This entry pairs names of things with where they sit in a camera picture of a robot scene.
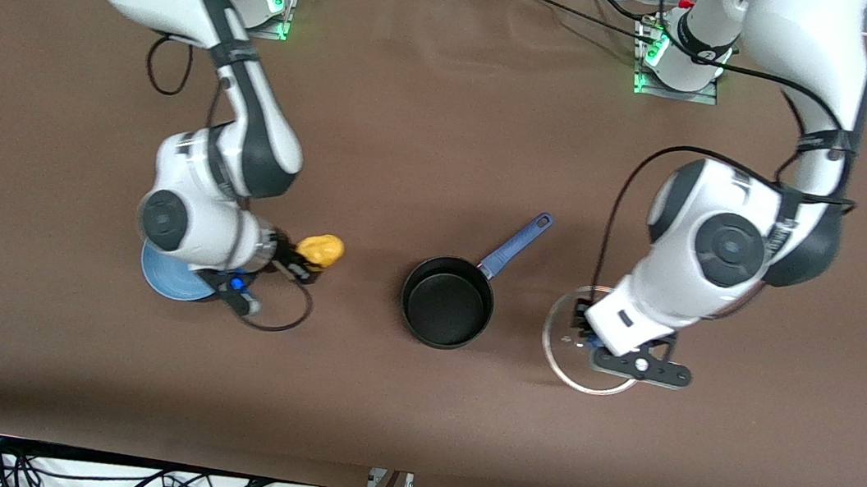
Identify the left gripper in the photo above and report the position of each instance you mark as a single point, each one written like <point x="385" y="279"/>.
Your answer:
<point x="581" y="314"/>

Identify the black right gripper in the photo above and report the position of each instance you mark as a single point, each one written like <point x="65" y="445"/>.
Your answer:
<point x="283" y="250"/>

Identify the yellow potato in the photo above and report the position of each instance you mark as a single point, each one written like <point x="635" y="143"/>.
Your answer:
<point x="321" y="250"/>

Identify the glass lid with blue knob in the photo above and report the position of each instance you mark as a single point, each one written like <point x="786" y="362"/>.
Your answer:
<point x="556" y="358"/>

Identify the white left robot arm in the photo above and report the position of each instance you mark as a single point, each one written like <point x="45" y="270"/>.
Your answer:
<point x="731" y="247"/>

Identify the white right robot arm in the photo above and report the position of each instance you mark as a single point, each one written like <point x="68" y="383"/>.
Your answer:
<point x="196" y="223"/>

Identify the blue round plate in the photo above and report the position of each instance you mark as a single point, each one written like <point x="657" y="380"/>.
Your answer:
<point x="168" y="281"/>

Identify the brown table mat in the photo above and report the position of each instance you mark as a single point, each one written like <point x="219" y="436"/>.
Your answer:
<point x="433" y="111"/>

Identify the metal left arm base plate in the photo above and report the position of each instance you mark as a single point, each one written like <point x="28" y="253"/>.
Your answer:
<point x="704" y="97"/>

